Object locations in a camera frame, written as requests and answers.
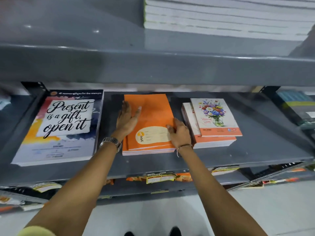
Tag person's right hand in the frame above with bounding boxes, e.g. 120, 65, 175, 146
166, 117, 193, 149

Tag stack of white-edged notebooks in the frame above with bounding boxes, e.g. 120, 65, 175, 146
143, 0, 315, 42

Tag pile of teal green books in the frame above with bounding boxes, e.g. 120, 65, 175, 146
277, 90, 315, 128

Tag silver wristwatch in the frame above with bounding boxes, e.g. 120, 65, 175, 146
99, 137, 122, 153

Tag person's left forearm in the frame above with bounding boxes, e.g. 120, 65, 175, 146
23, 142, 119, 236

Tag white orange notebook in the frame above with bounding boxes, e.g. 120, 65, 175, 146
211, 166, 240, 176

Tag thin metal bangle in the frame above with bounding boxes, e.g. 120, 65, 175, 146
176, 144, 194, 158

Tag person's left hand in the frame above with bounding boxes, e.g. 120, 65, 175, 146
111, 100, 143, 143

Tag stack of calligraphy cover notebooks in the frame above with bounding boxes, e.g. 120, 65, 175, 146
10, 89, 104, 167

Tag yellow label notebook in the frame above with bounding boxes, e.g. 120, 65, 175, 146
31, 182, 63, 193

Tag pile of orange white notebooks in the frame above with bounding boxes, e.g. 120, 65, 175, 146
0, 194, 45, 215

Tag orange packs with yellow labels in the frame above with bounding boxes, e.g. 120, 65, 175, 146
126, 171, 194, 185

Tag floral cover notebook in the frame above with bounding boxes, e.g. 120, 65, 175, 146
190, 98, 243, 137

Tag pale yellow sleeve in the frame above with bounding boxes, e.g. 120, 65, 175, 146
17, 226, 56, 236

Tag row of orange white notebooks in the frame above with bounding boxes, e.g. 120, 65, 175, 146
237, 177, 301, 190

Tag stack of orange notebooks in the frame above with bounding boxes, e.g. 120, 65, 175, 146
122, 94, 177, 156

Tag person's right forearm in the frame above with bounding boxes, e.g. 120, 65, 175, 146
178, 146, 269, 236

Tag stack of floral notebooks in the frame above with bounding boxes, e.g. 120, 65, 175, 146
181, 103, 237, 149

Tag grey metal shelving rack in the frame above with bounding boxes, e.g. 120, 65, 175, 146
0, 0, 315, 215

